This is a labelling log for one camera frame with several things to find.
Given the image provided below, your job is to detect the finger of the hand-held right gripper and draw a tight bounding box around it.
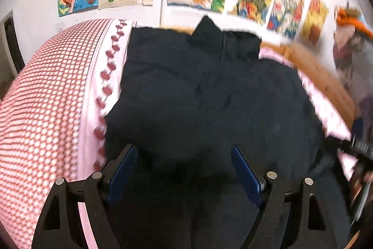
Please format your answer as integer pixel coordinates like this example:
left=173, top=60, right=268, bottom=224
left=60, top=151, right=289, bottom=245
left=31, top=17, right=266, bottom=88
left=325, top=135, right=354, bottom=154

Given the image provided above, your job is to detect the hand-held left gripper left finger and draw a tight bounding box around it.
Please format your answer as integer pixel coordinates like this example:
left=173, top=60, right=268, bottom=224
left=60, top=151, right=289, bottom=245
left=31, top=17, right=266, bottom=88
left=31, top=144, right=138, bottom=249

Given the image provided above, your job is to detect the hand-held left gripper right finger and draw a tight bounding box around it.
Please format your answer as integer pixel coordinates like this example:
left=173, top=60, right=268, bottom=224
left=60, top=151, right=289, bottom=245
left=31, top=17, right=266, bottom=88
left=231, top=145, right=340, bottom=249

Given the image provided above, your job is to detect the black jacket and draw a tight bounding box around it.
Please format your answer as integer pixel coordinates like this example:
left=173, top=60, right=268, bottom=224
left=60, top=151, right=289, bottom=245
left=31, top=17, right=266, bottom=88
left=103, top=16, right=354, bottom=249

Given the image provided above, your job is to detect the pink apple print bedsheet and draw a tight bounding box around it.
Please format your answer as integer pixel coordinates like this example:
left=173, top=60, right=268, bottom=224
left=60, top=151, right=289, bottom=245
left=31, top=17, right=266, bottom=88
left=77, top=18, right=360, bottom=249

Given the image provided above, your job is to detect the grey cloth pile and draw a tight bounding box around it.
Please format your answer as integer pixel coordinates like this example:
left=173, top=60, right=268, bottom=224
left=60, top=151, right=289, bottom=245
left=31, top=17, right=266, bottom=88
left=332, top=29, right=373, bottom=121

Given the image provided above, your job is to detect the red checkered blanket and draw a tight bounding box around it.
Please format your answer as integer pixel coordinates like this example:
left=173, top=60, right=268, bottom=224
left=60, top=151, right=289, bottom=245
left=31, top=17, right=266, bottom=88
left=0, top=18, right=113, bottom=249

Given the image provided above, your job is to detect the orange and yellow drawing poster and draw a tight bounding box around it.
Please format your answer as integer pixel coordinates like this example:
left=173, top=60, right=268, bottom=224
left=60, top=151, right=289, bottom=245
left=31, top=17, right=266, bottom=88
left=301, top=0, right=330, bottom=46

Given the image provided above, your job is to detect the orange fabric item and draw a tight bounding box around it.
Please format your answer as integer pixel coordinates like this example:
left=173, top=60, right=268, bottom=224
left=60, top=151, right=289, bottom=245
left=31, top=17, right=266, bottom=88
left=335, top=5, right=373, bottom=39

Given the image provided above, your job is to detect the blue and red drawing poster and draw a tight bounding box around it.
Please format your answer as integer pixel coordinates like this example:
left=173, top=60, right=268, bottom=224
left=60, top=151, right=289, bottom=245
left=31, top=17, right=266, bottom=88
left=266, top=0, right=307, bottom=40

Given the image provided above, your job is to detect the wooden bed frame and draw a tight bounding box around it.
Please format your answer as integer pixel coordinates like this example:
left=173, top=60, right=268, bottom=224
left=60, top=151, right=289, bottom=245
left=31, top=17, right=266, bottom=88
left=159, top=26, right=357, bottom=123

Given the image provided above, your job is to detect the dark framed wall panel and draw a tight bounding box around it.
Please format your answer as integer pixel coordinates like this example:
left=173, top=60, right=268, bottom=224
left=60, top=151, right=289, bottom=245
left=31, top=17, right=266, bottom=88
left=0, top=11, right=26, bottom=99

